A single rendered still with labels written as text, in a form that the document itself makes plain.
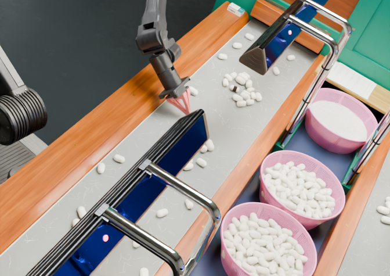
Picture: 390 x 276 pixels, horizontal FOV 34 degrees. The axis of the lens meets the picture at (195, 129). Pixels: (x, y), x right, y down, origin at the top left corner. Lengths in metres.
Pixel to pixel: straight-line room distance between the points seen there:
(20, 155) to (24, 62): 1.18
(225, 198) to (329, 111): 0.70
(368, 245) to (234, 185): 0.42
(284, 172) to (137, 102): 0.49
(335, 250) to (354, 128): 0.63
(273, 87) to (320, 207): 0.53
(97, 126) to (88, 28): 1.78
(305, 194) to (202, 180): 0.33
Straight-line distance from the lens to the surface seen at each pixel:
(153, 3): 1.93
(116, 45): 3.47
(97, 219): 1.12
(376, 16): 2.44
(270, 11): 2.47
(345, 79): 2.43
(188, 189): 1.21
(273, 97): 2.22
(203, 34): 2.32
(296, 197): 1.89
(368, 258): 1.88
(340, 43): 2.04
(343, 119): 2.31
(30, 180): 1.62
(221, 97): 2.11
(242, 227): 1.73
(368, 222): 1.98
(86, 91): 3.11
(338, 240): 1.82
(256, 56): 1.71
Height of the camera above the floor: 1.96
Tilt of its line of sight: 39 degrees down
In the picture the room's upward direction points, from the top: 24 degrees clockwise
